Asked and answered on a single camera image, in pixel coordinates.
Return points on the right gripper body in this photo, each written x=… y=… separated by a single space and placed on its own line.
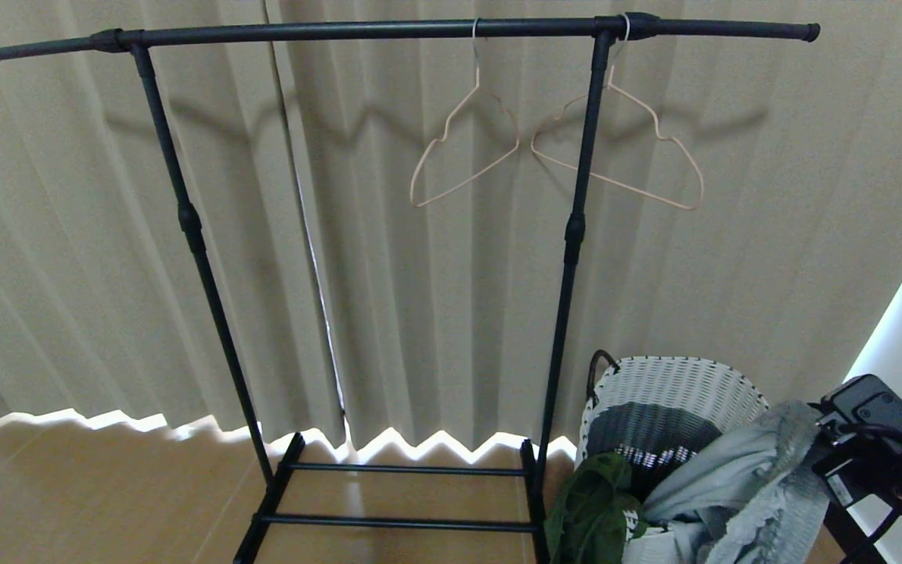
x=882 y=482

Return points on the pale grey shorts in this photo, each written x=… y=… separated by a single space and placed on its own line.
x=733 y=470

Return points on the pink clothes hanger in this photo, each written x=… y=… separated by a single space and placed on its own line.
x=478 y=78
x=611 y=77

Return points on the white laundry basket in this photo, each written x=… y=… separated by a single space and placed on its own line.
x=678 y=384

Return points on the black clothes rack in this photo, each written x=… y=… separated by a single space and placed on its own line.
x=341 y=31

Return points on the green garment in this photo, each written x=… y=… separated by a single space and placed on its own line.
x=592 y=509

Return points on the beige curtain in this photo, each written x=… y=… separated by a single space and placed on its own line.
x=67 y=235

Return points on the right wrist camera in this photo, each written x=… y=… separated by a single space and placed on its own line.
x=874 y=407

